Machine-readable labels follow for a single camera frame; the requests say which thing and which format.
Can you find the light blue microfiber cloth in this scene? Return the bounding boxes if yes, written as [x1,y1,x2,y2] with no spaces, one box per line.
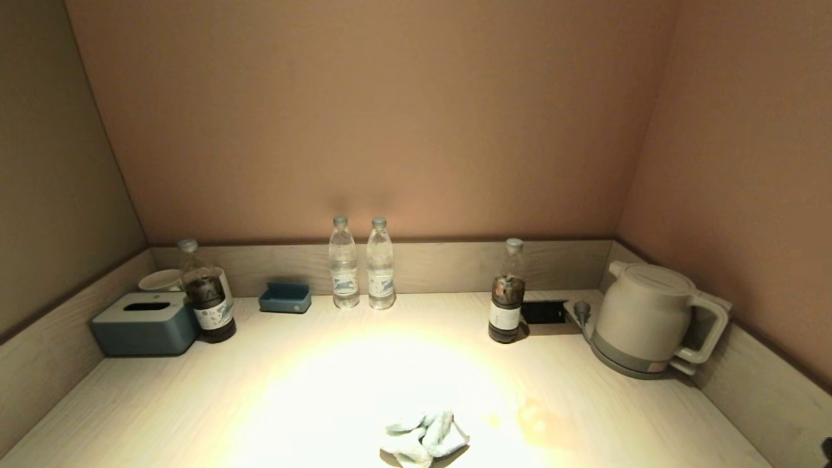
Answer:
[379,409,471,468]

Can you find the clear water bottle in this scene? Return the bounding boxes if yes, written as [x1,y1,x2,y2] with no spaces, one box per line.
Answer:
[328,215,360,309]
[366,217,397,310]

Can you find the dark drink bottle white label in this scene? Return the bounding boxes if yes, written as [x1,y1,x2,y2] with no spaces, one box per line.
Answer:
[488,238,528,344]

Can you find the small blue plastic tray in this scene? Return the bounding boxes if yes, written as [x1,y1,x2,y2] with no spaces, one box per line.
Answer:
[259,281,312,314]

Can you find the black recessed table socket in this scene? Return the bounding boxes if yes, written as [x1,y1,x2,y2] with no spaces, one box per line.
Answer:
[522,300,568,325]

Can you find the white ceramic cup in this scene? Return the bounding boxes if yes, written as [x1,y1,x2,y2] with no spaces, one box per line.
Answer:
[214,266,233,307]
[137,268,183,293]

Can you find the dark drink bottle patterned label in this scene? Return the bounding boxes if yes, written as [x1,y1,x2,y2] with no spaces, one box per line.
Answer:
[177,239,237,343]

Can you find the beige electric kettle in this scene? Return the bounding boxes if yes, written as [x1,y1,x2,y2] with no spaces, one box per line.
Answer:
[593,261,733,366]

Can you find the grey kettle base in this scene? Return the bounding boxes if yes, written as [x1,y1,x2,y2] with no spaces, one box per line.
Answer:
[588,325,699,380]

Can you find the grey-blue tissue box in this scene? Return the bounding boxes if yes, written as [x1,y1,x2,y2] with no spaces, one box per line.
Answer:
[90,291,199,357]

